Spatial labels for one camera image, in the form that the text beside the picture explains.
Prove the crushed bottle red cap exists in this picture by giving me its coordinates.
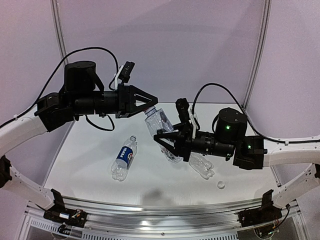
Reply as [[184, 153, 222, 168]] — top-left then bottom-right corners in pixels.
[[144, 106, 183, 164]]

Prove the clear bottle red cap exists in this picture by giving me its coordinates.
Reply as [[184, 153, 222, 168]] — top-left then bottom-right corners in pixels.
[[188, 153, 215, 180]]

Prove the Pepsi label plastic bottle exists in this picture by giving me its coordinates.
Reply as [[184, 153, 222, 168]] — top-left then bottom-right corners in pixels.
[[110, 135, 138, 182]]

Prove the white bottle cap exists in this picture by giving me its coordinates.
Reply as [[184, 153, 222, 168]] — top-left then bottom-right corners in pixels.
[[217, 181, 225, 190]]

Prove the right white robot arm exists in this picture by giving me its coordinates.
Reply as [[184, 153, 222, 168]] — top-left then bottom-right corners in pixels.
[[153, 123, 320, 212]]

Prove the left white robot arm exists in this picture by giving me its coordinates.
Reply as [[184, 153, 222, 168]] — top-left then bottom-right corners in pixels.
[[0, 84, 158, 214]]

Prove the left aluminium frame post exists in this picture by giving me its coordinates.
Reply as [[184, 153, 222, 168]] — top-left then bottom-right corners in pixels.
[[50, 0, 82, 111]]

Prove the aluminium frame post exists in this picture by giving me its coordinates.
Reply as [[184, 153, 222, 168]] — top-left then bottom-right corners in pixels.
[[242, 0, 272, 110], [50, 0, 82, 111]]

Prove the front aluminium rail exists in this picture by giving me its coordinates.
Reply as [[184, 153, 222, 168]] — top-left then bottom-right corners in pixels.
[[17, 197, 261, 240]]

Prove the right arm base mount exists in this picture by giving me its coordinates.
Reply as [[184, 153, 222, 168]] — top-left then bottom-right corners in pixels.
[[237, 189, 283, 228]]

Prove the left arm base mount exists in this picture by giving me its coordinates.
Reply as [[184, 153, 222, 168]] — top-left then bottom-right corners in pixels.
[[43, 189, 88, 235]]

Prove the right aluminium frame post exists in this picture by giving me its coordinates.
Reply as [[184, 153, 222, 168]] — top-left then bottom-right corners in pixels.
[[242, 0, 272, 110]]

